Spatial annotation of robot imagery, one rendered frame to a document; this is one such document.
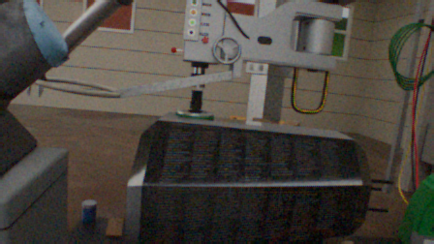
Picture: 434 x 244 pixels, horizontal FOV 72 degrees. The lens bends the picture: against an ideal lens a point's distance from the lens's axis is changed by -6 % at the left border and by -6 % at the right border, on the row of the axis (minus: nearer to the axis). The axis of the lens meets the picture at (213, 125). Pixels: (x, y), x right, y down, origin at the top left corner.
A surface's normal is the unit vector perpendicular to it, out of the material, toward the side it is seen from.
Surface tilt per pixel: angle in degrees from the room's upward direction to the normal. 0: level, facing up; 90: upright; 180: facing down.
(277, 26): 90
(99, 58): 90
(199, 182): 45
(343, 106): 90
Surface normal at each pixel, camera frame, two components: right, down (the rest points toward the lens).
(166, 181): 0.09, -0.59
